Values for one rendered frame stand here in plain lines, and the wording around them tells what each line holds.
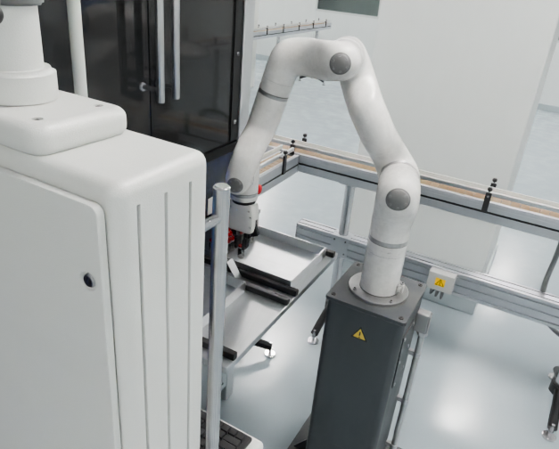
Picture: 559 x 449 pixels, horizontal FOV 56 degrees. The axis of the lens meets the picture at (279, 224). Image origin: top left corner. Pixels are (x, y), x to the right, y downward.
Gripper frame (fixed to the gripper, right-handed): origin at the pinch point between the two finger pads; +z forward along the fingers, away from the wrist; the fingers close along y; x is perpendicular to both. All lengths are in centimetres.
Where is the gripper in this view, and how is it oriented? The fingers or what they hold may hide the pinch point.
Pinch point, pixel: (242, 241)
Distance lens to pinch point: 173.6
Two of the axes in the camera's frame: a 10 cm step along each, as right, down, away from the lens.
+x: 4.8, -3.6, 8.0
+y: 8.7, 2.8, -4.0
